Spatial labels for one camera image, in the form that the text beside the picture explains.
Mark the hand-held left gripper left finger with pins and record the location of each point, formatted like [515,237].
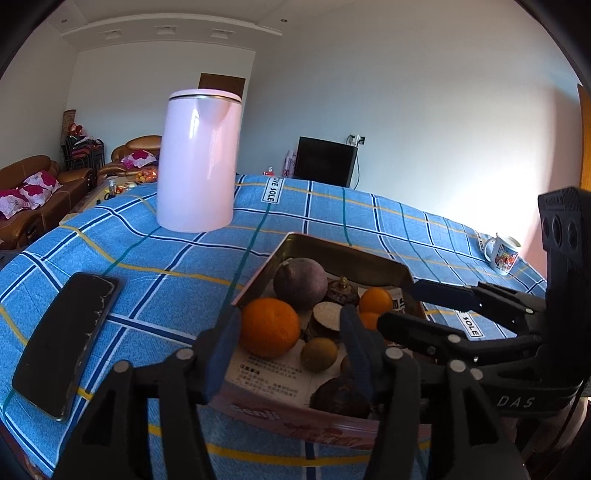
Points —
[222,350]

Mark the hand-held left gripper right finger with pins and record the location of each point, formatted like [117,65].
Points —
[362,362]

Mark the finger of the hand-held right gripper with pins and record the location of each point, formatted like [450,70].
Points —
[438,295]
[415,330]

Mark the longan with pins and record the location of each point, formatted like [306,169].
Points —
[346,365]

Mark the brown water chestnut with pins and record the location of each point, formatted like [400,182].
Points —
[341,397]

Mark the brown kiwi fruit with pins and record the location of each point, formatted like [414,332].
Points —
[318,354]

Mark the large orange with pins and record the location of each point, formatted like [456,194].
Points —
[270,327]

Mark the cut sugarcane piece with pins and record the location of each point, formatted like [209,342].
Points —
[325,318]

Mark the pink tin box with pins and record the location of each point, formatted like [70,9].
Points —
[258,410]

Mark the small orange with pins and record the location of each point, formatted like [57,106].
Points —
[375,300]
[368,320]

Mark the white paper leaflet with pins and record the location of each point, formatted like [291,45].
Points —
[272,374]

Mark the dark mangosteen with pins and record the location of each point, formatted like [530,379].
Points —
[342,294]

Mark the white printed mug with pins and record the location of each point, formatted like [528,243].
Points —
[503,254]

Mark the purple passion fruit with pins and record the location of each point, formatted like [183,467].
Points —
[300,284]

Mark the blue checked tablecloth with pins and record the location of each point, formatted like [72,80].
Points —
[161,258]

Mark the black smartphone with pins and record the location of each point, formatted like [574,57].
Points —
[64,337]

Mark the black television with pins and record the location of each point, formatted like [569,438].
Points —
[323,161]

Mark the pile of orange snacks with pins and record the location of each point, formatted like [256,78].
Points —
[148,175]

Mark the pink electric kettle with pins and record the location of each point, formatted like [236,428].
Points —
[196,161]

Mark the coffee table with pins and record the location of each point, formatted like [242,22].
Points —
[108,194]

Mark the floral pillow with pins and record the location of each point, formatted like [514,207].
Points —
[40,183]
[138,159]
[16,203]

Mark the brown leather sofa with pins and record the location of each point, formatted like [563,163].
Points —
[117,159]
[51,207]

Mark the stacked chairs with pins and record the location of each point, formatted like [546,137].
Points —
[83,152]

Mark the brown wooden door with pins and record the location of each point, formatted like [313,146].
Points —
[221,82]

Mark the wall socket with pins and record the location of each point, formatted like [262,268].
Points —
[357,139]

